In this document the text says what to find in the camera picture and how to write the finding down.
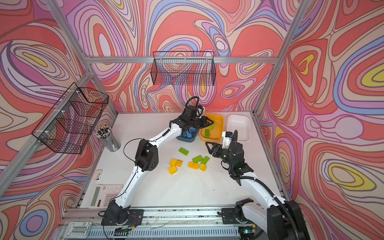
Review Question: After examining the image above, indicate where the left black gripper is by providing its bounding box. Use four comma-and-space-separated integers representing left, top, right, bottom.
189, 116, 215, 130

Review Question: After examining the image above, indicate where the orange-yellow lego cluster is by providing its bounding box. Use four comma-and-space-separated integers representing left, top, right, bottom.
175, 160, 183, 167

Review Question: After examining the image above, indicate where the yellow plastic bin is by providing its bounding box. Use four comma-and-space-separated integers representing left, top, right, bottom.
199, 114, 224, 143

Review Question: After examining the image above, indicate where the green lego pair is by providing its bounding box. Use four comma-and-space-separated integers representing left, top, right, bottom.
192, 155, 204, 163
201, 156, 210, 165

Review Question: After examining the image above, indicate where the metal cup of pens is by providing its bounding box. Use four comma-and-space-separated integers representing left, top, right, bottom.
96, 125, 121, 152

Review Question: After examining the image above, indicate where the yellow lego bottom cluster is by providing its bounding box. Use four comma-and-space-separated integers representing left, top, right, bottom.
168, 166, 177, 175

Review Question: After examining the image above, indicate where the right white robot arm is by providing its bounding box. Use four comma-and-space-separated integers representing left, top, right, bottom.
205, 131, 310, 240

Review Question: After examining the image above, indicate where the yellow lego top cluster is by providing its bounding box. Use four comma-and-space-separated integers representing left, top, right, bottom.
170, 159, 177, 167

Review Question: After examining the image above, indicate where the pink calculator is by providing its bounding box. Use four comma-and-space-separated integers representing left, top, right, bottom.
89, 184, 123, 208

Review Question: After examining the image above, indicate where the white plastic bin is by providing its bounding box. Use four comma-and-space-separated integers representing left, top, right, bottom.
227, 115, 251, 142

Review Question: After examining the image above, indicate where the green lego pair right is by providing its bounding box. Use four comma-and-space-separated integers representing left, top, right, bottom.
201, 156, 210, 165

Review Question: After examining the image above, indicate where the green lego pair left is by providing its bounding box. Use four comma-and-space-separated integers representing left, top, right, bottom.
192, 155, 204, 163

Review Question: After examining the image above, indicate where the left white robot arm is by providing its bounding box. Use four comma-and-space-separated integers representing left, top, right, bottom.
99, 96, 214, 227

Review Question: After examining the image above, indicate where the black wire basket left wall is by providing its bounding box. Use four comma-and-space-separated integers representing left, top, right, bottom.
32, 83, 109, 155

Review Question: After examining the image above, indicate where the black wire basket back wall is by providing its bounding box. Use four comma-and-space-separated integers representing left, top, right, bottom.
151, 51, 217, 86

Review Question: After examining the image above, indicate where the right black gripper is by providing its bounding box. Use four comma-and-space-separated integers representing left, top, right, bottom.
205, 141, 235, 167

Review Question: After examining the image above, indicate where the white device on rail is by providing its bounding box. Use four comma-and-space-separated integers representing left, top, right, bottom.
63, 222, 93, 239

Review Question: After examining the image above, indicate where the black wire basket wall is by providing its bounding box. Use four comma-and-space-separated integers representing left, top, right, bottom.
32, 83, 109, 155
151, 51, 217, 86

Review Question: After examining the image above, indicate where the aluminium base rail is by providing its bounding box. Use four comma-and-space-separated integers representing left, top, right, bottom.
53, 205, 270, 240

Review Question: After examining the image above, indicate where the blue lego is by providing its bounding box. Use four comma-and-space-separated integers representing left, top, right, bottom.
183, 131, 193, 139

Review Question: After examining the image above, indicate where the yellow lego cluster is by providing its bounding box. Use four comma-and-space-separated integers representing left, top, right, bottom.
170, 159, 177, 167
168, 166, 177, 175

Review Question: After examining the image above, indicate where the yellow lego long centre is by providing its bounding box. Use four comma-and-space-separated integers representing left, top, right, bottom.
188, 162, 200, 170

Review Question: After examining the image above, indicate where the dark teal plastic bin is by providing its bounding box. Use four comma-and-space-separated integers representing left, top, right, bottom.
176, 128, 198, 143

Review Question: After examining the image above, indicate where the yellow lego small centre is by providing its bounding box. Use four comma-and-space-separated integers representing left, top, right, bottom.
200, 164, 207, 172

